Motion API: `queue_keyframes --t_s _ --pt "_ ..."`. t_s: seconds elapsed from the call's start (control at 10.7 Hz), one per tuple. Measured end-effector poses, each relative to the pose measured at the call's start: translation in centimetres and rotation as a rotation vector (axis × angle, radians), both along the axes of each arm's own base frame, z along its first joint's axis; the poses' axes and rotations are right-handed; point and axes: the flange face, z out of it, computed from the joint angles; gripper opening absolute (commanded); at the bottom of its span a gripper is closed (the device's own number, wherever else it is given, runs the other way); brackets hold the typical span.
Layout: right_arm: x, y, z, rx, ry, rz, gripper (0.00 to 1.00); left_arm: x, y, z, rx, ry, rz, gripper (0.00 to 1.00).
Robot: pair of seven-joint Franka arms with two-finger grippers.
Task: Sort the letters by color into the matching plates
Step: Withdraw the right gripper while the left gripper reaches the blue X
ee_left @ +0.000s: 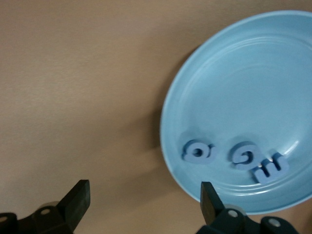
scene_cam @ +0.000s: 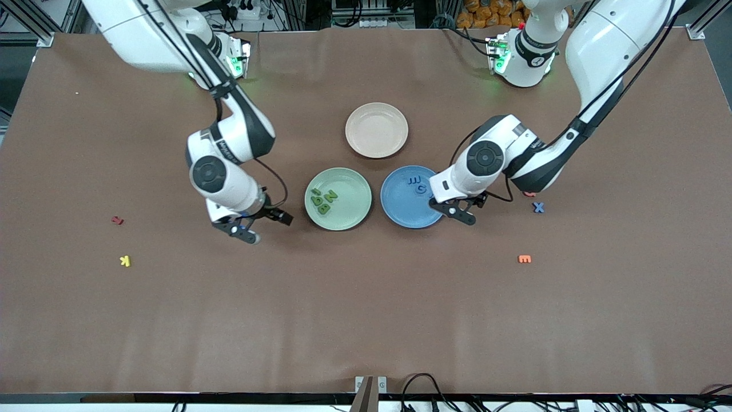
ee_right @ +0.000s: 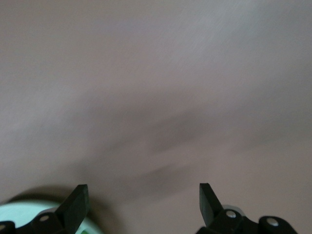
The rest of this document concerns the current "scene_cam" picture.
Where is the aluminium frame strut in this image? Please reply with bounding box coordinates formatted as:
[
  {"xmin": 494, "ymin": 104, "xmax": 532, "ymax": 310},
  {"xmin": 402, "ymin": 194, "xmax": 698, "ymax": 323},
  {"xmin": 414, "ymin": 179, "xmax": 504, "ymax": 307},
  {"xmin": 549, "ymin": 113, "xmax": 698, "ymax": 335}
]
[
  {"xmin": 686, "ymin": 0, "xmax": 732, "ymax": 41},
  {"xmin": 0, "ymin": 0, "xmax": 75, "ymax": 47}
]

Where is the black looped cable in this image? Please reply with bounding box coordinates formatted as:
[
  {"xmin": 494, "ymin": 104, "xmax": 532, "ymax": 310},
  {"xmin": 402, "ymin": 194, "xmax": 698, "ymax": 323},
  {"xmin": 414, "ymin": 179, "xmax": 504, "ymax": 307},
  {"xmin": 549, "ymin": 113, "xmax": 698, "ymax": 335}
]
[{"xmin": 400, "ymin": 373, "xmax": 458, "ymax": 412}]

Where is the black base cable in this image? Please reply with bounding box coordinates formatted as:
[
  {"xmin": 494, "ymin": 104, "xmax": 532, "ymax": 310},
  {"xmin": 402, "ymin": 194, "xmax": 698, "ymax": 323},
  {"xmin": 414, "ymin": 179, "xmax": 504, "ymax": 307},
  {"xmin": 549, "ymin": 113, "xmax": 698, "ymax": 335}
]
[{"xmin": 446, "ymin": 14, "xmax": 494, "ymax": 58}]

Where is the beige plate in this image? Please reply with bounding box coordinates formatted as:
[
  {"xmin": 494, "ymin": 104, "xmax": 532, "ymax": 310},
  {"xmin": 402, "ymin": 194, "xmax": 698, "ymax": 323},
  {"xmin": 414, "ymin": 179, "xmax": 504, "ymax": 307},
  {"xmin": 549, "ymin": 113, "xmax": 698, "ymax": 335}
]
[{"xmin": 345, "ymin": 102, "xmax": 409, "ymax": 159}]

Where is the pile of orange fruit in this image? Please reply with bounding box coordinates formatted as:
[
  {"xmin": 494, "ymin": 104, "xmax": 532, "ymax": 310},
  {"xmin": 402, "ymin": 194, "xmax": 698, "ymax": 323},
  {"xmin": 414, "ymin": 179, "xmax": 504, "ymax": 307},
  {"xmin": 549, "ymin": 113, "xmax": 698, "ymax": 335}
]
[{"xmin": 457, "ymin": 0, "xmax": 530, "ymax": 29}]

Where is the green plate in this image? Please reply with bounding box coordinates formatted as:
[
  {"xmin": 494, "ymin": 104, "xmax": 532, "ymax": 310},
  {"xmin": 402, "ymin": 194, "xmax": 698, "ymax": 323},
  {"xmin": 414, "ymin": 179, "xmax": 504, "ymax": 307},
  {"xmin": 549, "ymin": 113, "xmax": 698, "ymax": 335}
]
[{"xmin": 305, "ymin": 167, "xmax": 373, "ymax": 232}]

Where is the grey metal mounting bracket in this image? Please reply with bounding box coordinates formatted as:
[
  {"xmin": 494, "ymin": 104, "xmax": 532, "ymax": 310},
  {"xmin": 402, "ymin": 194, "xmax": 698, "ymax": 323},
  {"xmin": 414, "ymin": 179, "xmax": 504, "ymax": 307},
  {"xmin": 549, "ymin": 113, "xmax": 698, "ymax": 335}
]
[{"xmin": 349, "ymin": 376, "xmax": 388, "ymax": 412}]

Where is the brown table mat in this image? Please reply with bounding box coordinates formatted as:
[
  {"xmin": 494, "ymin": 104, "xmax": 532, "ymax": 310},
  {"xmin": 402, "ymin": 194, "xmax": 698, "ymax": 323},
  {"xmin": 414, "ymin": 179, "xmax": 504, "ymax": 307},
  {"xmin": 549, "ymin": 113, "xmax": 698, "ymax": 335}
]
[{"xmin": 0, "ymin": 27, "xmax": 732, "ymax": 395}]

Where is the white power strip with plugs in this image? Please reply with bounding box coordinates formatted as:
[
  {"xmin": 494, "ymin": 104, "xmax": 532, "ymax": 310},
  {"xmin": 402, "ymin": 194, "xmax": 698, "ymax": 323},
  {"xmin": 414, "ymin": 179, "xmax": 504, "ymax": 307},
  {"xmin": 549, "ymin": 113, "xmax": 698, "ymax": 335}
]
[{"xmin": 226, "ymin": 0, "xmax": 261, "ymax": 21}]

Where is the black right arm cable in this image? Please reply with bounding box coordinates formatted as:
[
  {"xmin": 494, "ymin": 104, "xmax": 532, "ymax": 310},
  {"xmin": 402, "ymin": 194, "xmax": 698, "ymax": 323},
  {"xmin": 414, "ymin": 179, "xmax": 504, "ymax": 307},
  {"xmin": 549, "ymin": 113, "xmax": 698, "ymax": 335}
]
[{"xmin": 134, "ymin": 0, "xmax": 288, "ymax": 209}]

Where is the blue plate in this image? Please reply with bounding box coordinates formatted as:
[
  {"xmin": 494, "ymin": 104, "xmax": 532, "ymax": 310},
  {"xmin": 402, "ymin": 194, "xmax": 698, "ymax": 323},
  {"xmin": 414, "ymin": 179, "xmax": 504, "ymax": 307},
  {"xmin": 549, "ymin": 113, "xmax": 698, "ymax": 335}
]
[{"xmin": 380, "ymin": 165, "xmax": 449, "ymax": 229}]

